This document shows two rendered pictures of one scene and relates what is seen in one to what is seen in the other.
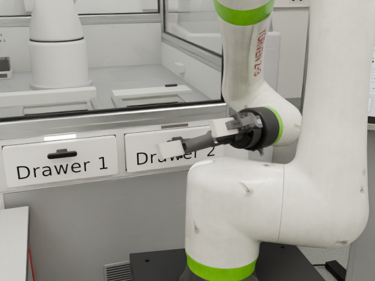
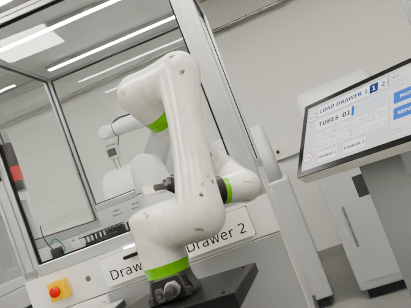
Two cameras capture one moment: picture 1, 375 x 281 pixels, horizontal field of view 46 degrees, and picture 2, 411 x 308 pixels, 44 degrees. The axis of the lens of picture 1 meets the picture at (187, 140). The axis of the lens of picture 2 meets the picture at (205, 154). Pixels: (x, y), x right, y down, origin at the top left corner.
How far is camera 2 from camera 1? 1.05 m
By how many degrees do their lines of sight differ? 34
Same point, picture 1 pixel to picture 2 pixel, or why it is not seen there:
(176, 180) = (225, 259)
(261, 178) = (155, 206)
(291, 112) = (240, 174)
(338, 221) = (187, 215)
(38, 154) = (120, 260)
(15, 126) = (104, 244)
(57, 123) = (128, 235)
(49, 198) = (137, 291)
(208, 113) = not seen: hidden behind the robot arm
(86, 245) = not seen: outside the picture
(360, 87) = (186, 139)
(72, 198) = not seen: hidden behind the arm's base
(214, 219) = (137, 238)
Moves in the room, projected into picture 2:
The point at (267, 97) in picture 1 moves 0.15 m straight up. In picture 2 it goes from (227, 170) to (211, 127)
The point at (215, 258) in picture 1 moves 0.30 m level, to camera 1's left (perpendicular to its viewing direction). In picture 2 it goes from (147, 263) to (65, 290)
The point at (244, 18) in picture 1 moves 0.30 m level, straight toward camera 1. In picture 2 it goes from (156, 126) to (86, 137)
